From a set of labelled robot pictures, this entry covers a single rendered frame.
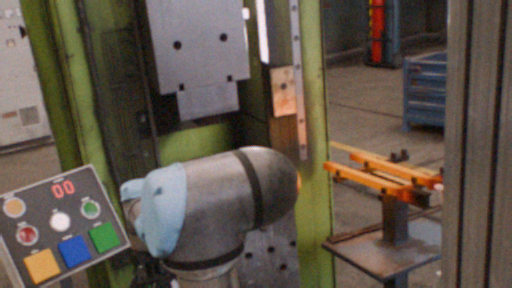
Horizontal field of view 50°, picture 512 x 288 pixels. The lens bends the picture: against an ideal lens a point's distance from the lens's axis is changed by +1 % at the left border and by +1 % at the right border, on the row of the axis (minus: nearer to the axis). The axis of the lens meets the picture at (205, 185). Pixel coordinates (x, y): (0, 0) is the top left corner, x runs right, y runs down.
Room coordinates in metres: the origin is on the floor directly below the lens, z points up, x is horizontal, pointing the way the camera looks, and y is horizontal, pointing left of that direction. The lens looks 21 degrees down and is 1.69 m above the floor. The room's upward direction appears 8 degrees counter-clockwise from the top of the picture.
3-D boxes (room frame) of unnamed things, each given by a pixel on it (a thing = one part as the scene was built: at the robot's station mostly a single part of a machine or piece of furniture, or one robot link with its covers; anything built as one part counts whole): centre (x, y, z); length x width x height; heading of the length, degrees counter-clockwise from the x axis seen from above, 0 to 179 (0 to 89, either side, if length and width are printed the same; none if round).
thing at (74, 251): (1.40, 0.40, 1.01); 0.07 x 0.05 x 0.07; 129
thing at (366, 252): (1.64, -0.62, 0.75); 0.40 x 0.30 x 0.02; 113
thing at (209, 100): (1.92, 0.00, 1.32); 0.42 x 0.20 x 0.10; 14
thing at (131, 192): (1.11, 0.15, 1.23); 0.09 x 0.08 x 0.11; 17
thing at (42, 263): (1.34, 0.48, 1.01); 0.07 x 0.05 x 0.07; 129
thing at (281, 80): (1.92, -0.32, 1.27); 0.09 x 0.02 x 0.17; 104
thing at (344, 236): (1.78, -0.69, 0.77); 0.60 x 0.04 x 0.01; 108
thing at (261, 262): (1.94, -0.05, 0.69); 0.56 x 0.38 x 0.45; 14
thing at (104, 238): (1.47, 0.32, 1.01); 0.07 x 0.05 x 0.07; 129
